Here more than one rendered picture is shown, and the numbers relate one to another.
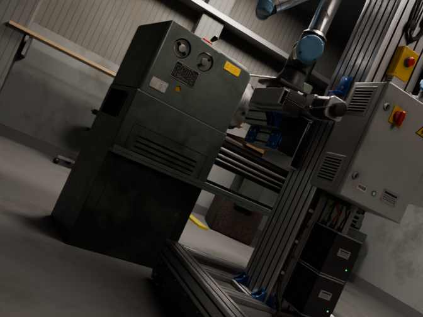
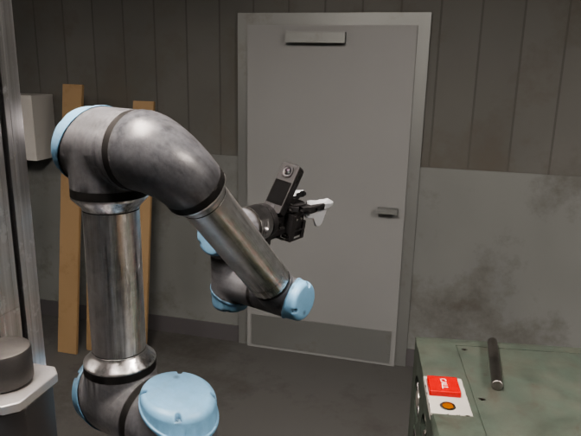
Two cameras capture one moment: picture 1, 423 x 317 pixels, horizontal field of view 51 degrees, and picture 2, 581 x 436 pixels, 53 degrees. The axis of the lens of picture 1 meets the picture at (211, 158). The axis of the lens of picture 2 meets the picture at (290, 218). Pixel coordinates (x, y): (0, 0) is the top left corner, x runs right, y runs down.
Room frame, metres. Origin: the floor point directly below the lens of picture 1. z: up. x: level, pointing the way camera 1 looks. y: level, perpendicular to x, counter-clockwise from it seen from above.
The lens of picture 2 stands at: (2.79, -0.73, 1.87)
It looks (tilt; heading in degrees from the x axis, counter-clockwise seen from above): 15 degrees down; 127
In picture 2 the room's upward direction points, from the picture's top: 1 degrees clockwise
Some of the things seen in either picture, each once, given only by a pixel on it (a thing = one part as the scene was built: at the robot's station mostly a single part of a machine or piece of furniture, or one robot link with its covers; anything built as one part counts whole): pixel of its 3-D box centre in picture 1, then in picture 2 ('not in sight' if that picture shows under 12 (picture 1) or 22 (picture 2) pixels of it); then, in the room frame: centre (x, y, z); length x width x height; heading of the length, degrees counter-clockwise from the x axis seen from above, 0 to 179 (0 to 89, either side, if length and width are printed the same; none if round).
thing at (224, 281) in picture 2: (267, 2); (236, 282); (2.06, 0.07, 1.46); 0.11 x 0.08 x 0.11; 1
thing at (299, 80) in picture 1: (291, 78); not in sight; (2.18, -0.20, 1.21); 0.15 x 0.15 x 0.10
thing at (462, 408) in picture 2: (206, 49); (445, 407); (2.42, 0.27, 1.23); 0.13 x 0.08 x 0.06; 121
